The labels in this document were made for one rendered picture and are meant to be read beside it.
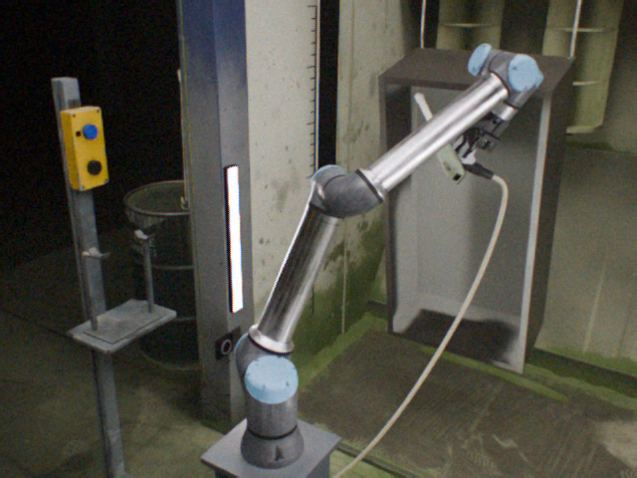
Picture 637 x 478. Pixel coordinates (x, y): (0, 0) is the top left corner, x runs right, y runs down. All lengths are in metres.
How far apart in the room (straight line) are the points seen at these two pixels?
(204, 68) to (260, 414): 1.28
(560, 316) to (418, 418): 0.98
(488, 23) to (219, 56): 1.62
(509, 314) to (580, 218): 0.85
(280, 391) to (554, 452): 1.62
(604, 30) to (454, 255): 1.25
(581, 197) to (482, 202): 1.04
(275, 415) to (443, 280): 1.48
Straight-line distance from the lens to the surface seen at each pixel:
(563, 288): 3.71
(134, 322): 2.47
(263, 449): 1.99
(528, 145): 2.72
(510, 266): 3.01
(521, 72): 1.86
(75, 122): 2.26
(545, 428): 3.32
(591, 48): 3.45
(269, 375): 1.91
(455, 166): 2.05
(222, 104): 2.52
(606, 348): 3.65
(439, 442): 3.11
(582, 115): 3.50
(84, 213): 2.41
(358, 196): 1.75
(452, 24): 3.63
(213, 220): 2.66
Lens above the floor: 1.96
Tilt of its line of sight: 22 degrees down
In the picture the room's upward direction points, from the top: 1 degrees clockwise
